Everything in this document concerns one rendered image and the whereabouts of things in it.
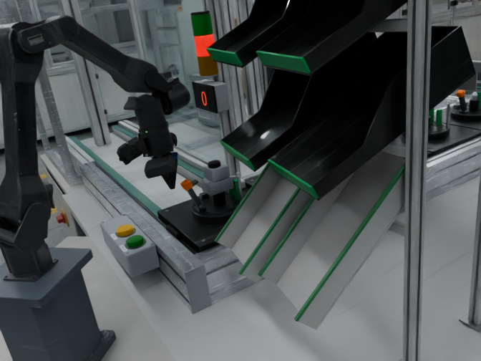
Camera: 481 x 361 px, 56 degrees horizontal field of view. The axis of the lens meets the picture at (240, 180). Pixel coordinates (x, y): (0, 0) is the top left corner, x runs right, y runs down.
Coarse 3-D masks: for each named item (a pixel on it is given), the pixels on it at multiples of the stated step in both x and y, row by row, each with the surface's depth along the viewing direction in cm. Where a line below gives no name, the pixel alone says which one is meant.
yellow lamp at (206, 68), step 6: (198, 60) 117; (204, 60) 115; (210, 60) 116; (198, 66) 118; (204, 66) 116; (210, 66) 116; (216, 66) 117; (204, 72) 117; (210, 72) 117; (216, 72) 118
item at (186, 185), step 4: (184, 180) 103; (188, 180) 102; (196, 180) 103; (180, 184) 102; (184, 184) 101; (188, 184) 102; (192, 184) 103; (184, 188) 102; (188, 188) 102; (192, 188) 103; (188, 192) 103; (192, 192) 103; (192, 196) 103; (196, 196) 104; (196, 200) 104; (196, 204) 105; (200, 204) 105
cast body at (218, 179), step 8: (216, 160) 105; (208, 168) 104; (216, 168) 103; (224, 168) 104; (208, 176) 105; (216, 176) 104; (224, 176) 105; (232, 176) 109; (208, 184) 103; (216, 184) 104; (224, 184) 105; (232, 184) 106; (208, 192) 105; (216, 192) 105
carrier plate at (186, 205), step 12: (180, 204) 116; (192, 204) 115; (168, 216) 110; (180, 216) 109; (192, 216) 108; (180, 228) 103; (192, 228) 103; (204, 228) 102; (216, 228) 101; (192, 240) 98; (204, 240) 97
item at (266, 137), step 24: (360, 48) 71; (288, 72) 81; (264, 96) 81; (288, 96) 83; (312, 96) 70; (264, 120) 82; (288, 120) 77; (312, 120) 71; (240, 144) 80; (264, 144) 75
